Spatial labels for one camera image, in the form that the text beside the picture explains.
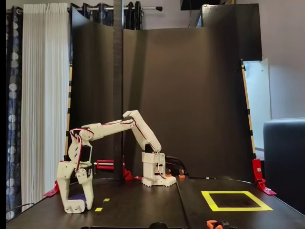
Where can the black backdrop board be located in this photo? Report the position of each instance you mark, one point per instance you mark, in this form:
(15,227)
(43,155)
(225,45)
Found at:
(178,83)

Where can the wooden stick black bands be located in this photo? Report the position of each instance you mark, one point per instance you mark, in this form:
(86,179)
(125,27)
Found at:
(248,107)
(69,88)

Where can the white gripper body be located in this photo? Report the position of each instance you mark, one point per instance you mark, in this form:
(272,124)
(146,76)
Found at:
(65,172)

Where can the blue white charger block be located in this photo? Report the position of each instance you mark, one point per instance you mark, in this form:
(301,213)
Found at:
(75,206)

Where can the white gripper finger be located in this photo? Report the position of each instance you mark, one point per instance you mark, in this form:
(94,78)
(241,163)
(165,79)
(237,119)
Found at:
(64,190)
(85,186)

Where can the dark dotted curtain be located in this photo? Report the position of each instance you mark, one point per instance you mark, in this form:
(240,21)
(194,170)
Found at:
(13,95)
(104,17)

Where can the white pleated curtain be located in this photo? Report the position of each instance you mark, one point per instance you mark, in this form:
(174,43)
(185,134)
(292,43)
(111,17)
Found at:
(45,95)

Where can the dark blue armchair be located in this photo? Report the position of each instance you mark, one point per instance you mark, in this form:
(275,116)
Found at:
(286,155)

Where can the orange black spring clamp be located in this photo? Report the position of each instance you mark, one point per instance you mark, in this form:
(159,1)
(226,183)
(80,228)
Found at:
(168,175)
(182,176)
(210,224)

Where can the black vertical post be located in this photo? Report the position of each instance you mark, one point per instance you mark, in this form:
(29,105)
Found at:
(118,71)

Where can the silver curtain rod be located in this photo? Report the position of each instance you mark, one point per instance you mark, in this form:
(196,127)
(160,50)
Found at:
(147,9)

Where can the white cabinet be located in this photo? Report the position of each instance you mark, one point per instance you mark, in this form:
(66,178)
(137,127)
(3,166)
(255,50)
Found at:
(258,95)

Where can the yellow tape square outline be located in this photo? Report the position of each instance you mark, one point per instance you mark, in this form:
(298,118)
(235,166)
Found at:
(238,209)

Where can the red plastic clamp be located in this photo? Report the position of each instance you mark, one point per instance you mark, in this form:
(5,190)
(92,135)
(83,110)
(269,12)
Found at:
(51,192)
(106,164)
(257,171)
(129,176)

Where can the black wall screen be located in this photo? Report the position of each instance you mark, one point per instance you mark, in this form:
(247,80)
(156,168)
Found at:
(202,4)

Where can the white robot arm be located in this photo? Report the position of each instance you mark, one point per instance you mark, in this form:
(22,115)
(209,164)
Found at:
(145,133)

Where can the small yellow tape marker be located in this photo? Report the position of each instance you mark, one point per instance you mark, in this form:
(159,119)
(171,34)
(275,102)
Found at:
(98,209)
(106,200)

